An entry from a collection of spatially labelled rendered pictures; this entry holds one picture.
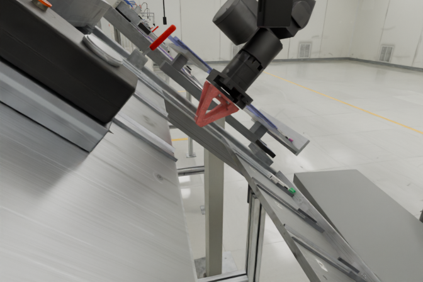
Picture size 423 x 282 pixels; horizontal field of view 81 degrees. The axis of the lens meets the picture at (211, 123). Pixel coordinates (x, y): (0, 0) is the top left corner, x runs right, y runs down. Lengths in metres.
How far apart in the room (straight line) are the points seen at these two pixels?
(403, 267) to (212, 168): 0.57
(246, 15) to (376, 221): 0.64
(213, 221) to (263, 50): 0.77
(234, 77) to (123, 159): 0.30
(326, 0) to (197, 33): 4.36
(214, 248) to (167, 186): 0.98
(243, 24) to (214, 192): 0.68
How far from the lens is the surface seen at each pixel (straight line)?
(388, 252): 0.77
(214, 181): 0.94
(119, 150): 0.18
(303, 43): 9.39
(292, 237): 0.34
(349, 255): 0.52
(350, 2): 10.32
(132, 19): 1.61
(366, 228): 0.81
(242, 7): 0.43
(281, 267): 1.43
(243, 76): 0.44
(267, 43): 0.45
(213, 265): 1.23
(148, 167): 0.19
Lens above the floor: 1.08
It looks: 21 degrees down
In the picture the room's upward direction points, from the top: straight up
